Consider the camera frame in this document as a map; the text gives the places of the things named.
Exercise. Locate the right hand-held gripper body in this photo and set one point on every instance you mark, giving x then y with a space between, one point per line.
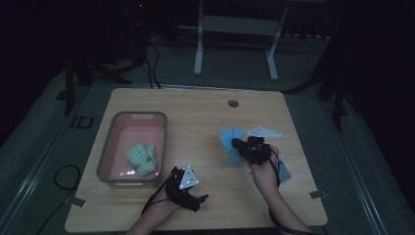
257 148

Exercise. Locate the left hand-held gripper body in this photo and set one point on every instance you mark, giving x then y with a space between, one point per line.
187 179

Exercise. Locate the blue glove with grey cuff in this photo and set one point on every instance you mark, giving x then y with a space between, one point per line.
285 171
228 140

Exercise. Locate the plain green glove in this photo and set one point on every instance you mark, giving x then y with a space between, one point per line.
152 153

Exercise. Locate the green glove with face print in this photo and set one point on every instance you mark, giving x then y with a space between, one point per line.
140 160

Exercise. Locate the pink basin with grey rim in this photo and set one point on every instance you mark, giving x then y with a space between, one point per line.
137 133

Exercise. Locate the person's right hand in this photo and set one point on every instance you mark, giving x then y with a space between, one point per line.
266 176

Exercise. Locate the person's left hand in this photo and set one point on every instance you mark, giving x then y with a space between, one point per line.
163 205

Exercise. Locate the round grey table grommet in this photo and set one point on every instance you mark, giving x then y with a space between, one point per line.
233 103

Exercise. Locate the grey tape piece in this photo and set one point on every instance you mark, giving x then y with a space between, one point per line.
76 202
318 194

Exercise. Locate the black metal stand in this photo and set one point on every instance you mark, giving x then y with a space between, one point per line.
337 98
70 84

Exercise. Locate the dark tripod with red light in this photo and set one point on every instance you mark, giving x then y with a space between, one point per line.
140 29

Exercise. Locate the black floor bracket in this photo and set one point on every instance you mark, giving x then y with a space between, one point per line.
82 122

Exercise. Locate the white metal desk frame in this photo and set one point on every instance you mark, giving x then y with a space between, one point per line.
238 25

